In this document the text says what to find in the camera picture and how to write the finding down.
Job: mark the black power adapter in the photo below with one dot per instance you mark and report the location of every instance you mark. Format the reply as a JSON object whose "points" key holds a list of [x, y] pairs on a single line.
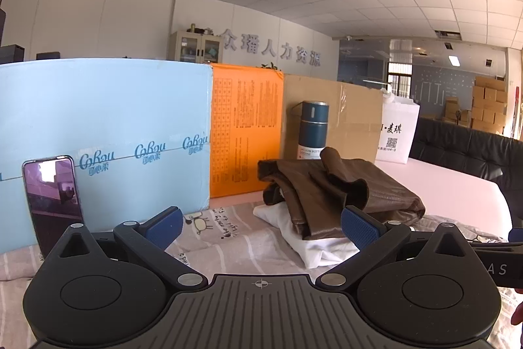
{"points": [[48, 55], [11, 54]]}

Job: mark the stacked cardboard cartons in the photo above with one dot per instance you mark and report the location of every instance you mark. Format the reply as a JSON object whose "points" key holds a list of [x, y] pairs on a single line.
{"points": [[487, 114]]}

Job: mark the glass door cabinet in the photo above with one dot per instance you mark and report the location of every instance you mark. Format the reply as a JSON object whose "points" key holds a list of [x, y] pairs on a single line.
{"points": [[195, 48]]}

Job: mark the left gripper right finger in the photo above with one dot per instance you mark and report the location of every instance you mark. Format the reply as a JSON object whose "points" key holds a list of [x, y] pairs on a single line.
{"points": [[377, 243]]}

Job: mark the black power adapter left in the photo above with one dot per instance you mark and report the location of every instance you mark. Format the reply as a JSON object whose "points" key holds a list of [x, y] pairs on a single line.
{"points": [[48, 55]]}

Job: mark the brown leather jacket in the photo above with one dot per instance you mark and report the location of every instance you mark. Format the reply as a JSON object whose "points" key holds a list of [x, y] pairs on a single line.
{"points": [[316, 191]]}

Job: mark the brown cardboard box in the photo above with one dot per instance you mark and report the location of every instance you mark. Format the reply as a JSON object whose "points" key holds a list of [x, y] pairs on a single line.
{"points": [[354, 120]]}

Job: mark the cartoon printed bed sheet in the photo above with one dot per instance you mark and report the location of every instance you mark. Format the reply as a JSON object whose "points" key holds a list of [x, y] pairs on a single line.
{"points": [[224, 240]]}

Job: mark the smartphone leaning on box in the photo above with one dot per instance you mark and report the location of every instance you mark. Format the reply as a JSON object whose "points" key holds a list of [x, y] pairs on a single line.
{"points": [[52, 198]]}

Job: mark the black leather sofa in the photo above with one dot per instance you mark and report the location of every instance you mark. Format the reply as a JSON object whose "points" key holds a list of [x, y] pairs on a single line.
{"points": [[492, 157]]}

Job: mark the white paper bag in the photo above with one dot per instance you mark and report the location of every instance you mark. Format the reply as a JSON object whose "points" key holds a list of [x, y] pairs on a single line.
{"points": [[399, 122]]}

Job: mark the large light blue box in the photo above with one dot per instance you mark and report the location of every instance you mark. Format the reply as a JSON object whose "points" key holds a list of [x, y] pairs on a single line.
{"points": [[137, 130]]}

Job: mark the orange cardboard box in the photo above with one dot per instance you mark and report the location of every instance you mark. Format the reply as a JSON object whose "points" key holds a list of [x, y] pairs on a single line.
{"points": [[246, 125]]}

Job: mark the dark blue thermos bottle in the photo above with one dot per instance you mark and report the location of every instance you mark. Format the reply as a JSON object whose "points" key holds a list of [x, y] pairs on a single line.
{"points": [[313, 128]]}

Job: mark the black power adapter right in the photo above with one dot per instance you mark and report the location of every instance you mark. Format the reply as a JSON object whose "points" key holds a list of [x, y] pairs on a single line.
{"points": [[11, 54]]}

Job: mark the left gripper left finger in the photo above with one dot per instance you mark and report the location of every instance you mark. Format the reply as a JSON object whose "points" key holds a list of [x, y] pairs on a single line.
{"points": [[146, 244]]}

